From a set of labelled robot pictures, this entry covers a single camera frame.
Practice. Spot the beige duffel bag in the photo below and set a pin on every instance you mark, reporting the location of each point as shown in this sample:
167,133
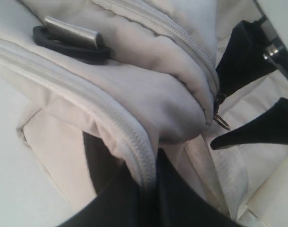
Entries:
141,75

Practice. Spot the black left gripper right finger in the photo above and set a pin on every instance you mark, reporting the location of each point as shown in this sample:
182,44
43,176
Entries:
179,205

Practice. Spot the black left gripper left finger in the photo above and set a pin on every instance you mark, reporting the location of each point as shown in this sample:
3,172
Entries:
117,194

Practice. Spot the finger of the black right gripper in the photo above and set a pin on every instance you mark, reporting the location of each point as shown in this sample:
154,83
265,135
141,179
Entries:
271,127
243,61

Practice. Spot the round brass zipper pull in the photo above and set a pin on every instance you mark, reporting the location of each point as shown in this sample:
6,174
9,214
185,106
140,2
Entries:
221,122

